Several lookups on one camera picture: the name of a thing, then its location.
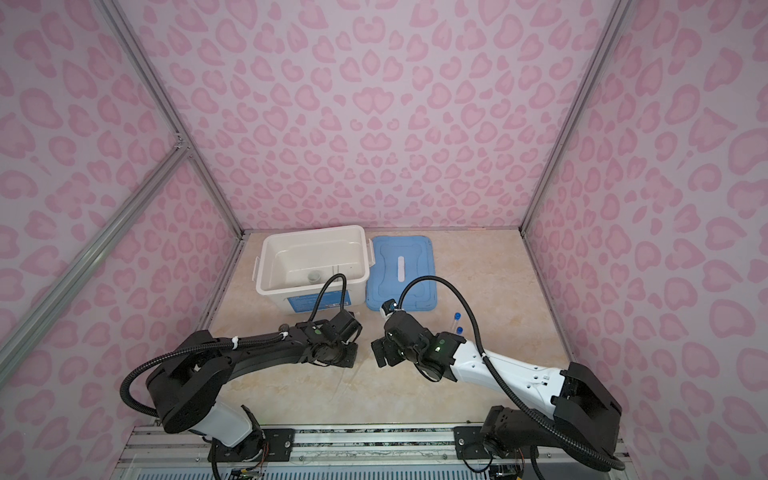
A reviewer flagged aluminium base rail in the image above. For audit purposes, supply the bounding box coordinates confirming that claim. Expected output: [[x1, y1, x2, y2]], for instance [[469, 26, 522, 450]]
[[111, 423, 637, 479]]

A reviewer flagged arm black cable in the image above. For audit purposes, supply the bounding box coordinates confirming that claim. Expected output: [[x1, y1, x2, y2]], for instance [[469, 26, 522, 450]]
[[397, 275, 626, 480], [118, 272, 350, 480]]

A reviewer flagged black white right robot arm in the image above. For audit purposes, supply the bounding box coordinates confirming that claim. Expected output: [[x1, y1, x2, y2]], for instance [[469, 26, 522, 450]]
[[371, 310, 625, 472]]

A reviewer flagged white plastic storage bin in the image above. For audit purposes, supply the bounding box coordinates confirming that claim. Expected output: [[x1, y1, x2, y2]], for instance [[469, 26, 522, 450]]
[[252, 225, 374, 314]]

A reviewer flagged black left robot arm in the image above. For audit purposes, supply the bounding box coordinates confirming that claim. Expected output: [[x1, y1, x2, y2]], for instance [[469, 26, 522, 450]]
[[145, 310, 362, 461]]

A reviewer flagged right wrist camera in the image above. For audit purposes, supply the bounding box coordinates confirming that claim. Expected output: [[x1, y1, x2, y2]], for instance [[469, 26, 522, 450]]
[[380, 299, 398, 319]]

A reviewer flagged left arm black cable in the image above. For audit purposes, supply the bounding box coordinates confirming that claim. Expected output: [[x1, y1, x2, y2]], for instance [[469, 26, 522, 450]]
[[118, 272, 350, 480]]

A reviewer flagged small white ceramic dish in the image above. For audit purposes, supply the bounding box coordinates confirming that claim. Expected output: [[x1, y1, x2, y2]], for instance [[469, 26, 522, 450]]
[[307, 270, 323, 284]]

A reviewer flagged blue plastic bin lid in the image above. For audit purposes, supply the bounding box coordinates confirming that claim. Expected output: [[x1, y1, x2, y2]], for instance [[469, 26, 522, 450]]
[[366, 236, 436, 311]]

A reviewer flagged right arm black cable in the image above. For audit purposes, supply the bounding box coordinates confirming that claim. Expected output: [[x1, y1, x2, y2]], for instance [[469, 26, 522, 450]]
[[397, 275, 626, 480]]

